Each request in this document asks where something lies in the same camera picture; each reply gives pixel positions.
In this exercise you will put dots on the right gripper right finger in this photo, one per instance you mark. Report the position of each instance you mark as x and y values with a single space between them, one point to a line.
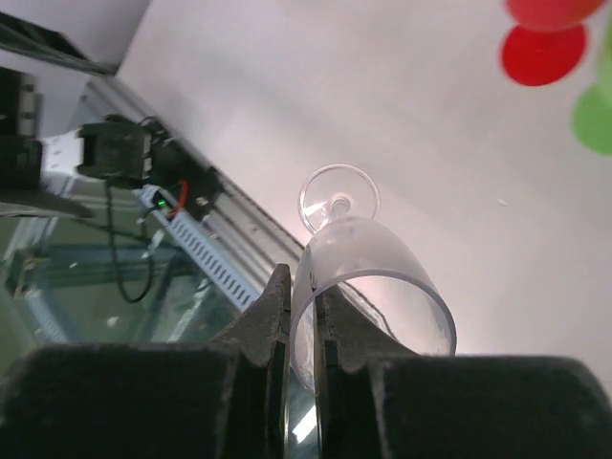
377 399

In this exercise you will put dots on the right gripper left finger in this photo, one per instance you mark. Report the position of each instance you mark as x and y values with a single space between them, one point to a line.
222 398

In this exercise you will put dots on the clear wine glass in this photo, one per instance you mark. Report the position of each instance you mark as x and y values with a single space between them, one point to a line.
371 266

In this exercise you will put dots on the green plastic wine glass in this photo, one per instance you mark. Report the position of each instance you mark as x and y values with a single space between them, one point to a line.
591 117

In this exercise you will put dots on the red plastic wine glass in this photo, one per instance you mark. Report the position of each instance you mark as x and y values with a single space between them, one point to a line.
547 41

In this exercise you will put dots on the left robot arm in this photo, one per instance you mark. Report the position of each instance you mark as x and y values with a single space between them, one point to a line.
22 192

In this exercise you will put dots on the blue slotted cable duct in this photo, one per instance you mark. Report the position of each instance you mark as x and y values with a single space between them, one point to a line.
195 241

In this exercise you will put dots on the aluminium mounting rail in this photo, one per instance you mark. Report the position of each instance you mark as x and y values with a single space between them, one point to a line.
249 237

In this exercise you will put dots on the left black base bracket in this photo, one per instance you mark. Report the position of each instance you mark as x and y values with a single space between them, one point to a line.
139 155

